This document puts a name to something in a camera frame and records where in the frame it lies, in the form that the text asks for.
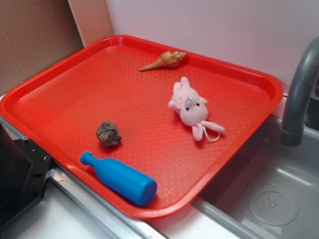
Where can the blue plastic bottle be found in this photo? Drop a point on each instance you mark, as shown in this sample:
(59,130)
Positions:
(133,185)

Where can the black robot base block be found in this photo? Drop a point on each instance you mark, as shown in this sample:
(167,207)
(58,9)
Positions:
(24,170)

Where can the pink plush bunny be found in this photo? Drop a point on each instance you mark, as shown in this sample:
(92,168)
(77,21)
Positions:
(193,112)

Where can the brown rough rock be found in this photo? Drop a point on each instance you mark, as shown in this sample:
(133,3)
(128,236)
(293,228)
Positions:
(108,134)

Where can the tan spiral seashell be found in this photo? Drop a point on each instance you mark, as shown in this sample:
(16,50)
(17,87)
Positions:
(167,59)

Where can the red plastic tray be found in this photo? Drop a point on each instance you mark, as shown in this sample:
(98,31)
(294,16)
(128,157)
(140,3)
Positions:
(61,108)

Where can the grey plastic sink basin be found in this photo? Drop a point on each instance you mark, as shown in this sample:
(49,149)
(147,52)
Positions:
(267,190)

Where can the brown cardboard panel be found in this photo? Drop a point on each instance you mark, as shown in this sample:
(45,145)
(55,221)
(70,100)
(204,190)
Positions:
(34,35)

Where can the grey toy faucet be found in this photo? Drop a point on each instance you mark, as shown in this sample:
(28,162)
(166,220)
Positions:
(302,104)

